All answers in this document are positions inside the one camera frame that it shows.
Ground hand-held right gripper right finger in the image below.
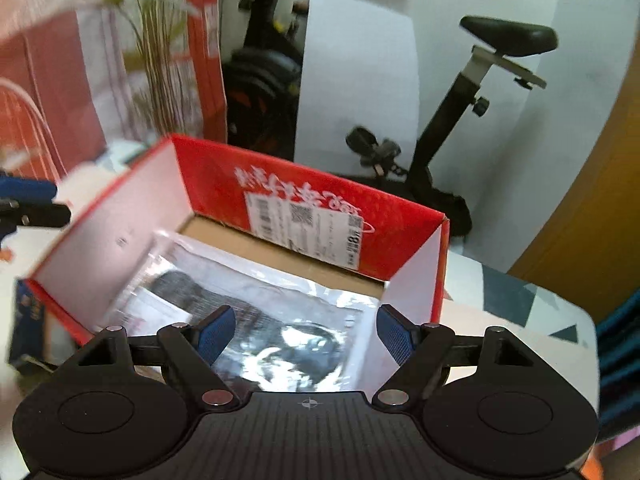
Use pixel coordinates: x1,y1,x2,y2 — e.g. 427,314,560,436
374,304,538,408

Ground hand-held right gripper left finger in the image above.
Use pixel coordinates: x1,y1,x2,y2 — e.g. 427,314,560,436
75,305,238,409

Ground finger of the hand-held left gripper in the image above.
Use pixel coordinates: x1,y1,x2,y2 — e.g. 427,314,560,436
0,172,72,235

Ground clear plastic bag dark garment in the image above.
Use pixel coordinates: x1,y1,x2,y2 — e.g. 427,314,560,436
102,232,381,393

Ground blue snack packet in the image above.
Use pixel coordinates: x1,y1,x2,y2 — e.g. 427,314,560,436
9,279,53,368

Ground red cardboard box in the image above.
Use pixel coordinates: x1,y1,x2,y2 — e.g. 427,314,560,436
22,132,451,353

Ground white patterned tablecloth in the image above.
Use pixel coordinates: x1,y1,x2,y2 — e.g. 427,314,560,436
0,137,601,413

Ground black exercise bike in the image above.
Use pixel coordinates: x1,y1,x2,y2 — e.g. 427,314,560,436
222,0,558,237

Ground teal fabric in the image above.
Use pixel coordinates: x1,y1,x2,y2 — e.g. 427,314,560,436
595,290,640,443

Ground wooden door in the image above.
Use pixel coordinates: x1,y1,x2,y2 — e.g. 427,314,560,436
505,60,640,323

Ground white board sheet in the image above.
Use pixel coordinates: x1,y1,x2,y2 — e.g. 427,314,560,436
294,0,427,177

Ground wall poster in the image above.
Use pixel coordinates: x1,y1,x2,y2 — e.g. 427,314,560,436
0,0,228,183

